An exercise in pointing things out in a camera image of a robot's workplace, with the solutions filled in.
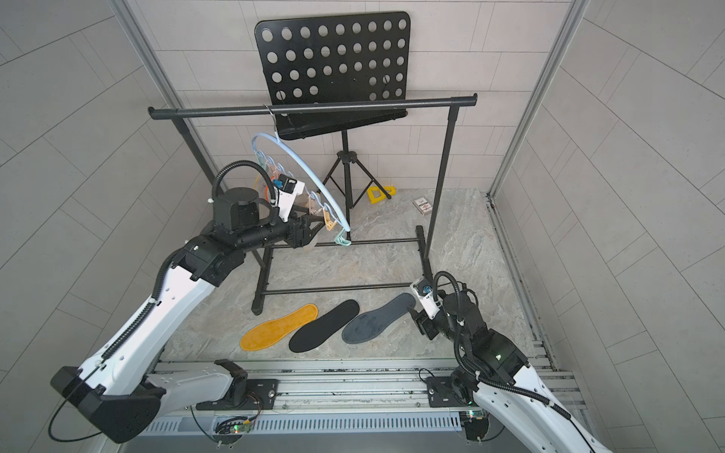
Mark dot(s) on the right circuit board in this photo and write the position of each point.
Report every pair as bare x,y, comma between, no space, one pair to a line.
475,425

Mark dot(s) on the light blue clip hanger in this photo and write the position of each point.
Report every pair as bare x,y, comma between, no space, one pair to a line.
330,205

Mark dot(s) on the grey dark-edged insole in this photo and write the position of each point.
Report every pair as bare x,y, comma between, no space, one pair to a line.
368,326

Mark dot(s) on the circuit board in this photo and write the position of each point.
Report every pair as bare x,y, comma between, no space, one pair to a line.
475,425
229,431

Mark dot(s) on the black clothes rack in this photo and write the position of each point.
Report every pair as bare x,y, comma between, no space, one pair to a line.
265,262

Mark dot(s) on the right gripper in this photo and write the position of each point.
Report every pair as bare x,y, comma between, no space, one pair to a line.
424,324

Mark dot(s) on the left circuit board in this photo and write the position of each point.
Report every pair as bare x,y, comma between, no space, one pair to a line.
229,431

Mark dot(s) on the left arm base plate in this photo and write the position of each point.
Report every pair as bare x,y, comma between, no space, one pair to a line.
255,394

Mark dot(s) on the black music stand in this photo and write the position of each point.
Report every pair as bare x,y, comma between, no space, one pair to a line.
335,59

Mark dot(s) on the yellow clothes peg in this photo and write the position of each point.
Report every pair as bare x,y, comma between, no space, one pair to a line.
330,222

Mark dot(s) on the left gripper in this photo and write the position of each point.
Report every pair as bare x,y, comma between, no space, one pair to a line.
301,237

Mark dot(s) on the yellow insole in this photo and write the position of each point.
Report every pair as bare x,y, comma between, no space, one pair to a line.
272,332

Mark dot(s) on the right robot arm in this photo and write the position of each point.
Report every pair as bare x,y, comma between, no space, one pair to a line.
493,373

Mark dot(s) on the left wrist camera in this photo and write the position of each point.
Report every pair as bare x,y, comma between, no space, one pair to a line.
288,189

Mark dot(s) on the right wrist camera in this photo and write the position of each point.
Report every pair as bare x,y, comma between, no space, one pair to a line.
422,288

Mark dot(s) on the green clothes peg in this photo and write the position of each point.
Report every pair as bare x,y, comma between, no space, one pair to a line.
341,239

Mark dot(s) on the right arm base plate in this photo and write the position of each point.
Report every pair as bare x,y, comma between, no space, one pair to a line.
442,394

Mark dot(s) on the white black insole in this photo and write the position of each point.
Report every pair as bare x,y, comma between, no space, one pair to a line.
316,333

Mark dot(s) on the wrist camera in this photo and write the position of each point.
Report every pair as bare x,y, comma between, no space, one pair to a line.
288,189
422,288

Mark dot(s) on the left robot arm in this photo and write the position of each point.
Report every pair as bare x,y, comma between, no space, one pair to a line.
115,389

